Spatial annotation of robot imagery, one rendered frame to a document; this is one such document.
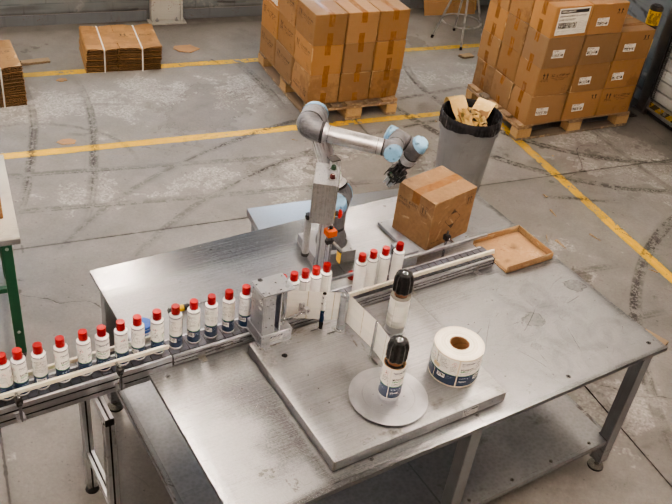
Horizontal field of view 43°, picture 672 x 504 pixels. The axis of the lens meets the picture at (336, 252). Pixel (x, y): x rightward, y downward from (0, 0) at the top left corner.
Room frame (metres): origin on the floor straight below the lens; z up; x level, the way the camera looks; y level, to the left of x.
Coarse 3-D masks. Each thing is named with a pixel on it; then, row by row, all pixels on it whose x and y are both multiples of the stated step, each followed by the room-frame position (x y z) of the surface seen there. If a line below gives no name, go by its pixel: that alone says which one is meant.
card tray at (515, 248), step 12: (516, 228) 3.67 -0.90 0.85; (480, 240) 3.53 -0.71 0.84; (492, 240) 3.56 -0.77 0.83; (504, 240) 3.58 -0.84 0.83; (516, 240) 3.59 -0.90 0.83; (528, 240) 3.61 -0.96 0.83; (504, 252) 3.47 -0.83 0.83; (516, 252) 3.48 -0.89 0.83; (528, 252) 3.50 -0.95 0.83; (540, 252) 3.51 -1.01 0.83; (552, 252) 3.47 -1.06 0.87; (504, 264) 3.37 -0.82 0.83; (516, 264) 3.33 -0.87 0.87; (528, 264) 3.38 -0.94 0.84
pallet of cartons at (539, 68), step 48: (528, 0) 6.64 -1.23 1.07; (576, 0) 6.56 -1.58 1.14; (624, 0) 6.71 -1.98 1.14; (480, 48) 7.04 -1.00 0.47; (528, 48) 6.50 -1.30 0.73; (576, 48) 6.48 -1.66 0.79; (624, 48) 6.74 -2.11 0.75; (480, 96) 6.83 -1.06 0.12; (528, 96) 6.38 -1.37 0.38; (576, 96) 6.57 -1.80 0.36; (624, 96) 6.83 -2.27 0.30
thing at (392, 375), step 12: (396, 336) 2.34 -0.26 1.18; (396, 348) 2.29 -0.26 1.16; (408, 348) 2.30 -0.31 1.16; (384, 360) 2.32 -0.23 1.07; (396, 360) 2.29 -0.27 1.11; (384, 372) 2.30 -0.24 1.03; (396, 372) 2.28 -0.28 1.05; (384, 384) 2.29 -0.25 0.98; (396, 384) 2.28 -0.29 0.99; (384, 396) 2.28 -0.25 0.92; (396, 396) 2.29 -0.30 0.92
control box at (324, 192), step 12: (324, 168) 2.95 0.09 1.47; (336, 168) 2.97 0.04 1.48; (324, 180) 2.86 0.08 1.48; (336, 180) 2.87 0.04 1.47; (312, 192) 2.83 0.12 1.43; (324, 192) 2.83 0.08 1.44; (336, 192) 2.84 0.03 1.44; (312, 204) 2.83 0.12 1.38; (324, 204) 2.83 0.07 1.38; (312, 216) 2.83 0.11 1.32; (324, 216) 2.83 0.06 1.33
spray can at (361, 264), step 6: (360, 252) 2.96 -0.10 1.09; (360, 258) 2.93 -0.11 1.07; (360, 264) 2.93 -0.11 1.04; (366, 264) 2.94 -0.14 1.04; (354, 270) 2.94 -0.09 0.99; (360, 270) 2.92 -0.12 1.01; (354, 276) 2.93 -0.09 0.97; (360, 276) 2.92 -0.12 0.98; (354, 282) 2.93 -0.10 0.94; (360, 282) 2.92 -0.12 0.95; (354, 288) 2.93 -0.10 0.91; (360, 288) 2.93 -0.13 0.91
